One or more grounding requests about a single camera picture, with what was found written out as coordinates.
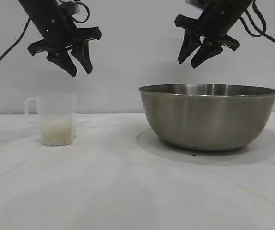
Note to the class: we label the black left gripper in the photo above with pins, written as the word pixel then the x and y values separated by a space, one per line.
pixel 55 31

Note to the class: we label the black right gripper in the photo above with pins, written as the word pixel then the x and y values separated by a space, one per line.
pixel 218 19

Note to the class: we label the clear plastic measuring cup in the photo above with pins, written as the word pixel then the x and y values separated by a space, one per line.
pixel 55 107

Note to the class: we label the large stainless steel bowl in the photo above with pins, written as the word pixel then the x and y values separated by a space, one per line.
pixel 209 119

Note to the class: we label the white rice grains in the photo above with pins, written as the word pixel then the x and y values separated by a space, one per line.
pixel 55 135

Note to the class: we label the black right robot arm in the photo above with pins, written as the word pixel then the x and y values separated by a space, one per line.
pixel 246 2

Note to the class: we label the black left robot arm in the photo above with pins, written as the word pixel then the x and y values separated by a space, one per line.
pixel 27 3

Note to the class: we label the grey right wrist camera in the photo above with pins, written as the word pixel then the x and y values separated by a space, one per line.
pixel 197 3

